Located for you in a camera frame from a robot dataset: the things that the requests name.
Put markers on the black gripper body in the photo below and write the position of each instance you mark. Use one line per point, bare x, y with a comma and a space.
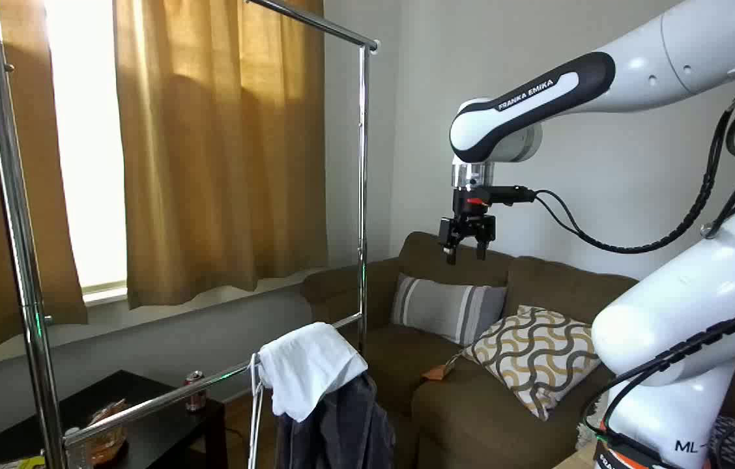
468, 224

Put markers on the white towel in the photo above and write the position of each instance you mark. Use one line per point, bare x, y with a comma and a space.
311, 366

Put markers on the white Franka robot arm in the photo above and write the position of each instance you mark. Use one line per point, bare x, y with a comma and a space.
689, 288

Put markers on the dark grey hanging garment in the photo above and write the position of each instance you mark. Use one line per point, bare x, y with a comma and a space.
343, 433

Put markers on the metal clothes hanging rack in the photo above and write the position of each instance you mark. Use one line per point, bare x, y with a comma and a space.
23, 262

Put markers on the grey striped pillow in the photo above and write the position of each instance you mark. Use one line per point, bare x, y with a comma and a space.
447, 308

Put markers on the small brown object on sofa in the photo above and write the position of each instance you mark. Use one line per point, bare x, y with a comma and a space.
440, 370

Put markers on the yellow wave patterned pillow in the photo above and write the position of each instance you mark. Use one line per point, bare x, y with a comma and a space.
537, 355

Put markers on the brown fabric sofa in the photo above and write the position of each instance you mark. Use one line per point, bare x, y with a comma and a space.
472, 417

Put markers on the black low table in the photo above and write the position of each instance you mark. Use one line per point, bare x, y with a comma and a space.
159, 430

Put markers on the small orange brown item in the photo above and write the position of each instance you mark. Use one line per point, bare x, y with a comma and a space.
108, 433

